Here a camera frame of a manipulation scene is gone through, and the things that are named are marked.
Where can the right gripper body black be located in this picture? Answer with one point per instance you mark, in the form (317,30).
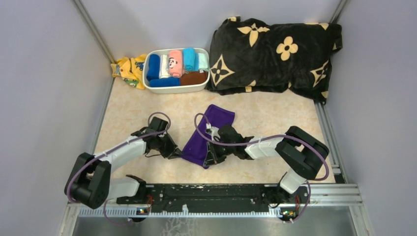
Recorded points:
(219,150)

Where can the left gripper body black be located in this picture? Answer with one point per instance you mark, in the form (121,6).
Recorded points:
(166,146)

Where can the purple towel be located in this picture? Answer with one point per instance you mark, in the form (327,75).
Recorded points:
(195,150)

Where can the pink panda towel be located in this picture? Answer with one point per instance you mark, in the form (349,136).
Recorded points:
(175,63)

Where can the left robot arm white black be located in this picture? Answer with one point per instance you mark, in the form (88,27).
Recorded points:
(91,183)

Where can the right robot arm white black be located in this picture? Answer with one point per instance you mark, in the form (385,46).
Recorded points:
(304,154)

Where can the dark blue rolled towel lying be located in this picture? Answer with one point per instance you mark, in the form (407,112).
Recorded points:
(165,82)

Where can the white plastic bin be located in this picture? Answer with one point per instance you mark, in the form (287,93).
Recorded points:
(169,90)

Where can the white rolled towel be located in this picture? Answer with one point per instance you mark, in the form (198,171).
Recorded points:
(164,69)

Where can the dark blue rolled towel upright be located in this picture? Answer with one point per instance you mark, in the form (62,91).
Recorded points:
(153,67)

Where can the brown rolled towel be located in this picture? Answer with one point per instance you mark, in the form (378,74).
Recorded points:
(193,78)

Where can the yellow patterned cloth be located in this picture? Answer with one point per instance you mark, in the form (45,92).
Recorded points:
(130,70)

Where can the light blue rolled towel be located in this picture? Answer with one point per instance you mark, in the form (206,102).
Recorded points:
(189,58)

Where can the black floral blanket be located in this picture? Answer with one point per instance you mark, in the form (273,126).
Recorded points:
(250,55)

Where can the pale mint rolled towel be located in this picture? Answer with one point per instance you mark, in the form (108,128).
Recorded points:
(203,63)

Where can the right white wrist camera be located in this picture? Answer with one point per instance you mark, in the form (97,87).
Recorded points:
(212,131)

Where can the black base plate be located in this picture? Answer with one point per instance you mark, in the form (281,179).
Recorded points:
(213,198)

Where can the aluminium frame rail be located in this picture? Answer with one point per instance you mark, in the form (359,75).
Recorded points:
(331,209)

